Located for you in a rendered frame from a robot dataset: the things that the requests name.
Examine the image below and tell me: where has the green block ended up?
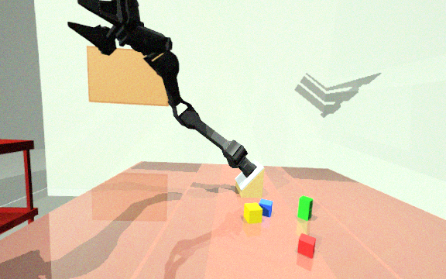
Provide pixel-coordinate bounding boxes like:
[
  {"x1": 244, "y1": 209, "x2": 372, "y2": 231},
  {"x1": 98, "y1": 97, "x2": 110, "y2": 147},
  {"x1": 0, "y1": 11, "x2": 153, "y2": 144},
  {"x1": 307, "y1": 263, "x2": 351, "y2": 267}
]
[
  {"x1": 298, "y1": 195, "x2": 314, "y2": 212},
  {"x1": 298, "y1": 207, "x2": 312, "y2": 221}
]

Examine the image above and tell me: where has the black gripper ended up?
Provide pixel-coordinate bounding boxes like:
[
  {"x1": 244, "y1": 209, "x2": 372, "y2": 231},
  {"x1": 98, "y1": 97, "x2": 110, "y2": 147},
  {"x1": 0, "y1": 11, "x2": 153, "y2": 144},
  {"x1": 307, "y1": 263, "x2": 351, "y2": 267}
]
[{"x1": 67, "y1": 0, "x2": 149, "y2": 56}]

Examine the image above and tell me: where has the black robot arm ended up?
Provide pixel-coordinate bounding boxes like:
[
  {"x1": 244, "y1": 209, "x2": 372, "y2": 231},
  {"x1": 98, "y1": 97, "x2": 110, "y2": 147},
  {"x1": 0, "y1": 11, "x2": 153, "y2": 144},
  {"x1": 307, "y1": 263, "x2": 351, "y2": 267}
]
[{"x1": 136, "y1": 28, "x2": 257, "y2": 177}]

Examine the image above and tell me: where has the blue block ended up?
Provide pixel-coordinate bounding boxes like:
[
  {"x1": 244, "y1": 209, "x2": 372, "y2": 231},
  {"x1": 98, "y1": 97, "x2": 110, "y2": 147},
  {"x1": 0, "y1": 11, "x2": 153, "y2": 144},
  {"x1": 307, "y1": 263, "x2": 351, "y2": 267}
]
[{"x1": 259, "y1": 199, "x2": 273, "y2": 217}]

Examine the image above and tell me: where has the red block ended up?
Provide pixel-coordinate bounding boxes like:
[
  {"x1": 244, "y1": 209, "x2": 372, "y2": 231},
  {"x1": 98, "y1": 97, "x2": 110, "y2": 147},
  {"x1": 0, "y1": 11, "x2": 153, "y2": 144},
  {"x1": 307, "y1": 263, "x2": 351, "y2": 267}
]
[{"x1": 297, "y1": 233, "x2": 316, "y2": 259}]

